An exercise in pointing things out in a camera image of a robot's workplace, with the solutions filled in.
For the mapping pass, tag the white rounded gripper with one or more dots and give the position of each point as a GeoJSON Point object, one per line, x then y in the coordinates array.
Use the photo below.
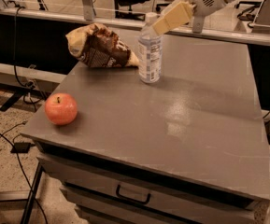
{"type": "Point", "coordinates": [182, 13]}

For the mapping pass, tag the red apple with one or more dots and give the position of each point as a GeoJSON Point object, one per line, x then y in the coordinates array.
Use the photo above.
{"type": "Point", "coordinates": [61, 108]}

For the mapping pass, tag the metal railing post right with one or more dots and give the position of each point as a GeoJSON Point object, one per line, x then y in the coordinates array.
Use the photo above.
{"type": "Point", "coordinates": [197, 24]}

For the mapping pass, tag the black drawer handle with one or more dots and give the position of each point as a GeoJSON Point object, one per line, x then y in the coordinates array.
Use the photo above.
{"type": "Point", "coordinates": [133, 196]}

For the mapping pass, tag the metal railing post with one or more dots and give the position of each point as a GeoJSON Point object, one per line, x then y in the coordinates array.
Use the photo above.
{"type": "Point", "coordinates": [88, 10]}
{"type": "Point", "coordinates": [197, 24]}

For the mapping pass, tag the clear plastic water bottle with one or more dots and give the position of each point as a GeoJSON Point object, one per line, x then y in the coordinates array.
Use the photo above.
{"type": "Point", "coordinates": [149, 51]}

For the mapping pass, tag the grey drawer cabinet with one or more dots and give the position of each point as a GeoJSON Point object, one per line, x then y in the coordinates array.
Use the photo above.
{"type": "Point", "coordinates": [194, 140]}

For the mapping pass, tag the black power adapter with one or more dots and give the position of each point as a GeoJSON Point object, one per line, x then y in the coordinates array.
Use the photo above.
{"type": "Point", "coordinates": [21, 147]}

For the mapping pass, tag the brown chip bag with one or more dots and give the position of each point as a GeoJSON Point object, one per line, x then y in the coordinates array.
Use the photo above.
{"type": "Point", "coordinates": [97, 46]}

